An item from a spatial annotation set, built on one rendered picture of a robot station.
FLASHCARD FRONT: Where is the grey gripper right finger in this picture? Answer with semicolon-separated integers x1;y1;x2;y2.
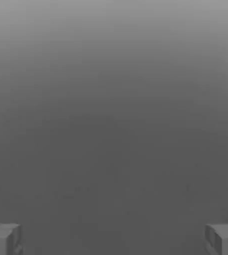
204;223;228;255

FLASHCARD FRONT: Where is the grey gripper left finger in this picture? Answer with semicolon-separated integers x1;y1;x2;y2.
0;223;24;255

